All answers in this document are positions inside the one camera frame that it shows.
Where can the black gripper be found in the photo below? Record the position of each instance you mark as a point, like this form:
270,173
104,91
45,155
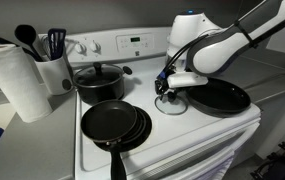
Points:
161,86

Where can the small glass pot lid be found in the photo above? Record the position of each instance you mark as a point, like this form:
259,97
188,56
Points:
177,108

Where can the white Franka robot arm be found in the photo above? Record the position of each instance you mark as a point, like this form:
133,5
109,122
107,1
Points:
222,46

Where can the large black pot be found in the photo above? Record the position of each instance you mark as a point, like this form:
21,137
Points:
98,93

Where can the large glass pot lid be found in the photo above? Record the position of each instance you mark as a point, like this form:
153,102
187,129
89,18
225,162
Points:
98,75

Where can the white electric stove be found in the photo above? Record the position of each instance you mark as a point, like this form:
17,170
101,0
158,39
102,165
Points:
168,133

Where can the large black frying pan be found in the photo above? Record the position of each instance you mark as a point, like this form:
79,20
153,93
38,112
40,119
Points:
222,100

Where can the small black frying pan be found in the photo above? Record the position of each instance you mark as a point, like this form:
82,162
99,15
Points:
108,121

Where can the white striped dish towel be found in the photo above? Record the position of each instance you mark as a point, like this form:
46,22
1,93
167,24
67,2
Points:
220,166

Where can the white stove knob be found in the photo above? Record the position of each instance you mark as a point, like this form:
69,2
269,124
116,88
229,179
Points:
95,46
80,48

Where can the white utensil holder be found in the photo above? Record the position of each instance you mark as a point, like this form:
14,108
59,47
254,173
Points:
53,75

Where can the blue slotted spatula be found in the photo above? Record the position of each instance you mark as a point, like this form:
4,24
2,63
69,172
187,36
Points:
56,41

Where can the white paper towel roll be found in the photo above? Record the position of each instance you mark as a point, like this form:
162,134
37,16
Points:
18,83

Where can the black ladle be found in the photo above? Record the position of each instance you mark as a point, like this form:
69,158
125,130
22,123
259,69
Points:
27,35

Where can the black flat kitchen utensil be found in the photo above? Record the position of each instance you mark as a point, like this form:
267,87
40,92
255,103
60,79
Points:
8,42

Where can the black metal stand frame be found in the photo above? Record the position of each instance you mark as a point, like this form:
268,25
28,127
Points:
278,163

